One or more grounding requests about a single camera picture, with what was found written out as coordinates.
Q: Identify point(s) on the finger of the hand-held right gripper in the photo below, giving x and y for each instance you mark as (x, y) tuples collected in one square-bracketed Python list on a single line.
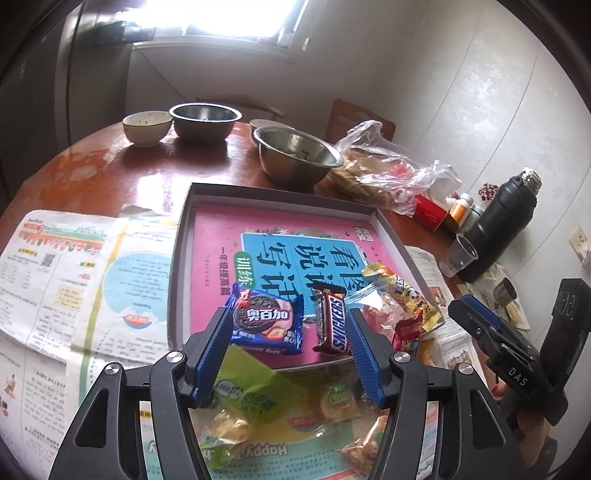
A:
[(512, 336), (471, 323)]

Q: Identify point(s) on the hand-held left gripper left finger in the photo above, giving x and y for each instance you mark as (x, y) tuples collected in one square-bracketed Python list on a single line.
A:
[(214, 350)]

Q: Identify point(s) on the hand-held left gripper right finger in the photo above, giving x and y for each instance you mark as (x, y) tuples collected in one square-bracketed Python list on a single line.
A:
[(364, 355)]

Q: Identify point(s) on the brown chocolate bar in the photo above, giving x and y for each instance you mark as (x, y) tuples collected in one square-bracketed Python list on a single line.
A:
[(334, 323)]

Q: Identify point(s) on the red swirl candy packet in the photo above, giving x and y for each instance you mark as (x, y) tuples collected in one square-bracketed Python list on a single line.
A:
[(404, 334)]

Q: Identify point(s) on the green snack packet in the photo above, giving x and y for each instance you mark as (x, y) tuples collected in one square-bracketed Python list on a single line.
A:
[(249, 383)]

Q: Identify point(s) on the blue cookie packet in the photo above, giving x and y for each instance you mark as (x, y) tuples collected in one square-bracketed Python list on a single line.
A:
[(263, 323)]

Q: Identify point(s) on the yellow cartoon snack packet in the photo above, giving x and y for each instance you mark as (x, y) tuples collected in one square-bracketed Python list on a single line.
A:
[(406, 290)]

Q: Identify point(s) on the yellow cake packet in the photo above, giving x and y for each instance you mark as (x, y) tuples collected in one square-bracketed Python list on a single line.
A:
[(231, 427)]

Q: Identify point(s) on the grey cardboard box tray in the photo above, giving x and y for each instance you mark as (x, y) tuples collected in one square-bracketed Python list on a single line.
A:
[(184, 258)]

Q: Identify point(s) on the person's right hand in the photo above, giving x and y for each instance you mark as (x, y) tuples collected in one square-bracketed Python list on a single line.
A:
[(531, 447)]

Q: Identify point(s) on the children cartoon newspaper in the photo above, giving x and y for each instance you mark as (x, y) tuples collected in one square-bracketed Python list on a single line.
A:
[(443, 346)]

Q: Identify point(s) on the steel flask cap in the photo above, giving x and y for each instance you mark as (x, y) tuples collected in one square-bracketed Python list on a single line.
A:
[(505, 291)]

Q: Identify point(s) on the green label cake packet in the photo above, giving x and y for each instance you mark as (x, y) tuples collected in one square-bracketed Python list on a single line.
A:
[(337, 399)]

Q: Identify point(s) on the clear plastic cup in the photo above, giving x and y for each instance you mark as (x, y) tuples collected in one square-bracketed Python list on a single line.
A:
[(459, 256)]

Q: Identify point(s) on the clear pastry packet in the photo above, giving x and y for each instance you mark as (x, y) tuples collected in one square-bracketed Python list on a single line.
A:
[(364, 443)]

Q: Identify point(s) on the pink workbook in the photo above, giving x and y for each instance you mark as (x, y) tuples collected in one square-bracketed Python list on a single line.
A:
[(221, 258)]

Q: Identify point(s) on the black thermos flask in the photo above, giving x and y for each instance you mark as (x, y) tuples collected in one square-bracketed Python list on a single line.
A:
[(503, 221)]

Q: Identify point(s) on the orange medicine bottle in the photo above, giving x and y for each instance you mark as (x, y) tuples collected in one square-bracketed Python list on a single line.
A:
[(458, 213)]

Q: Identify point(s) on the red tissue box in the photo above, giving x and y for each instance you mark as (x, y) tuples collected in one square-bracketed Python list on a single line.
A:
[(431, 213)]

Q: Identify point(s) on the white medicine bottle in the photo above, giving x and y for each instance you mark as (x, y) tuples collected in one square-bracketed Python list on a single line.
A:
[(464, 199)]

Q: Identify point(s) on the red berry bouquet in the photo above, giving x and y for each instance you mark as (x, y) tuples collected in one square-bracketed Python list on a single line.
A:
[(487, 190)]

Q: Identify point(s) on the red header newspaper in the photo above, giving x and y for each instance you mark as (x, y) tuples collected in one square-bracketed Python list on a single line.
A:
[(60, 277)]

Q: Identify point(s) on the clear plastic food bag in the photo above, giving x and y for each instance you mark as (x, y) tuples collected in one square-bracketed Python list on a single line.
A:
[(383, 170)]

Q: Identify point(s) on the steel bowl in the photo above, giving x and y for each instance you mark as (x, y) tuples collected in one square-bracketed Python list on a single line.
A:
[(205, 122), (295, 159)]

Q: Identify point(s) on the wooden chair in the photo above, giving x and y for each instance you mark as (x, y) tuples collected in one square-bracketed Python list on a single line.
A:
[(360, 121)]

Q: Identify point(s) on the white bowl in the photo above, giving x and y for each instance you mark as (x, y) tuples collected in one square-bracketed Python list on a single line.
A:
[(268, 123)]

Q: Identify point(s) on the small ceramic bowl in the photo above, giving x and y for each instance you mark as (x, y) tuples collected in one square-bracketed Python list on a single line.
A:
[(147, 125)]

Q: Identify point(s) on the dark grey refrigerator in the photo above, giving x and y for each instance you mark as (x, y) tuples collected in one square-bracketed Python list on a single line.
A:
[(46, 69)]

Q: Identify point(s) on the bright window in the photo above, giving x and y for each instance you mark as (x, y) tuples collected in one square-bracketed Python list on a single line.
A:
[(221, 18)]

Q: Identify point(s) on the wall socket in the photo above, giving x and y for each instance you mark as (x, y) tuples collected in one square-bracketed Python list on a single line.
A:
[(581, 241)]

